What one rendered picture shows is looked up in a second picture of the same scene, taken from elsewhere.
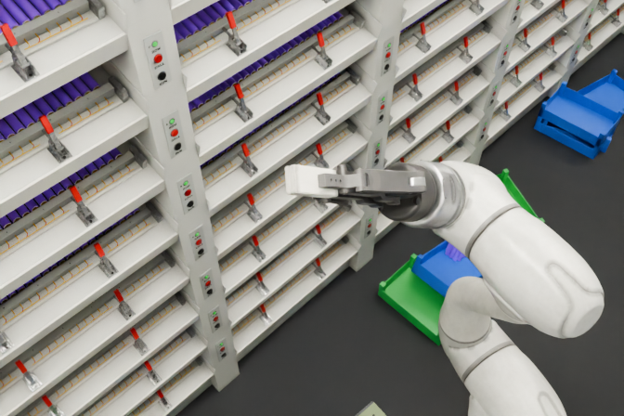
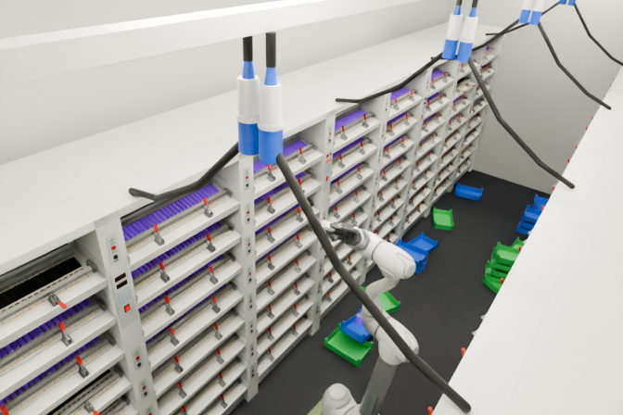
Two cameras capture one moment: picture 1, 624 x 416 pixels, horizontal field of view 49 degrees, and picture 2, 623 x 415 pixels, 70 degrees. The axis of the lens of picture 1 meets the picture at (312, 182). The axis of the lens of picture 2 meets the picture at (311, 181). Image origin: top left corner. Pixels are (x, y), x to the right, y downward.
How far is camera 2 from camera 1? 1.03 m
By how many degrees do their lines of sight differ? 22
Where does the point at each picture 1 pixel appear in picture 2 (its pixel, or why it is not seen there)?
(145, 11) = (247, 194)
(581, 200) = (416, 293)
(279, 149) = (282, 259)
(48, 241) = (199, 291)
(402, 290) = (336, 342)
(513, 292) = (387, 264)
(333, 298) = (301, 349)
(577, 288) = (406, 259)
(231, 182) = (263, 272)
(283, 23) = (286, 202)
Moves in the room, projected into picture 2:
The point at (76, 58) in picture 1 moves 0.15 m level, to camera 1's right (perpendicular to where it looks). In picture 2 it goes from (224, 210) to (257, 208)
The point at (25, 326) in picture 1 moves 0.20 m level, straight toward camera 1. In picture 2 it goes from (183, 334) to (209, 358)
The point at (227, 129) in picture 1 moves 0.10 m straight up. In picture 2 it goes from (264, 246) to (264, 232)
